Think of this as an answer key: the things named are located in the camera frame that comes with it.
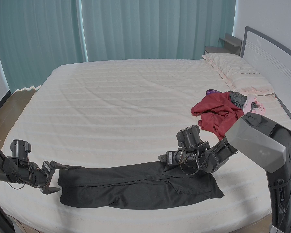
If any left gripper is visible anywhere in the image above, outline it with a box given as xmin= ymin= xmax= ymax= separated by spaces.
xmin=38 ymin=161 xmax=69 ymax=195

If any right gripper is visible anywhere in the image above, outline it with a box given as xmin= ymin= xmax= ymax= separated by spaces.
xmin=158 ymin=150 xmax=183 ymax=166

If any black T-shirt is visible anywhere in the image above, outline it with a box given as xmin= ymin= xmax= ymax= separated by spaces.
xmin=57 ymin=160 xmax=225 ymax=210

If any bed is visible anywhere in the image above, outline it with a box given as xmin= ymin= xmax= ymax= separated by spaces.
xmin=0 ymin=26 xmax=291 ymax=233

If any dark red garment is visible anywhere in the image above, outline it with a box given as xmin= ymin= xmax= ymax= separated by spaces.
xmin=191 ymin=92 xmax=245 ymax=141

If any grey garment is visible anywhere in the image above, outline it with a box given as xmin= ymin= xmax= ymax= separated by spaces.
xmin=229 ymin=92 xmax=260 ymax=110

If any pink garment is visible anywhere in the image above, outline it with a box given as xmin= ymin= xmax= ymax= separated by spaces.
xmin=243 ymin=94 xmax=266 ymax=117

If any cream pillow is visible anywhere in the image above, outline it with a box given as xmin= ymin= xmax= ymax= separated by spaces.
xmin=201 ymin=52 xmax=275 ymax=96

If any grey bedside table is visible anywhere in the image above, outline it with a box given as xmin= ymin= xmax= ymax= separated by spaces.
xmin=205 ymin=33 xmax=242 ymax=56

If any blue-green curtain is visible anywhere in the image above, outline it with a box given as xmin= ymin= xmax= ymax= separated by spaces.
xmin=79 ymin=0 xmax=236 ymax=60
xmin=0 ymin=0 xmax=89 ymax=93

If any black cable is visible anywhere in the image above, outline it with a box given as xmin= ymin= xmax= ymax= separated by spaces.
xmin=179 ymin=163 xmax=199 ymax=177

